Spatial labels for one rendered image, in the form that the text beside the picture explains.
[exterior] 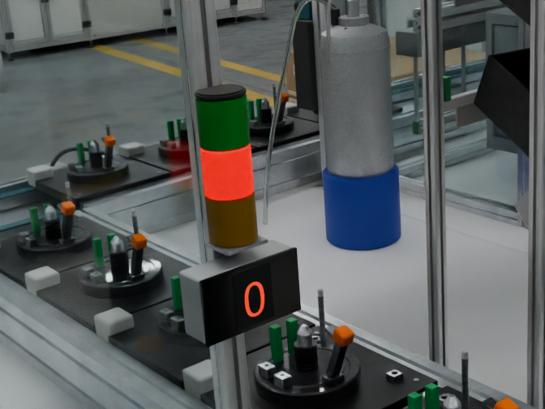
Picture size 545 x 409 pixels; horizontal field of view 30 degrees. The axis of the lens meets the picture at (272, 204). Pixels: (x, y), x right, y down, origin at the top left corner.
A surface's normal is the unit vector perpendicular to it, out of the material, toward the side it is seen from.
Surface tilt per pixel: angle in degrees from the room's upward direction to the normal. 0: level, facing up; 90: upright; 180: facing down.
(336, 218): 90
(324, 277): 0
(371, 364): 0
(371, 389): 0
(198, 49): 90
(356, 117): 90
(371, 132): 90
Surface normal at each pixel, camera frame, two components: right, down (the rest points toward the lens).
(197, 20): 0.62, 0.22
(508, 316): -0.07, -0.94
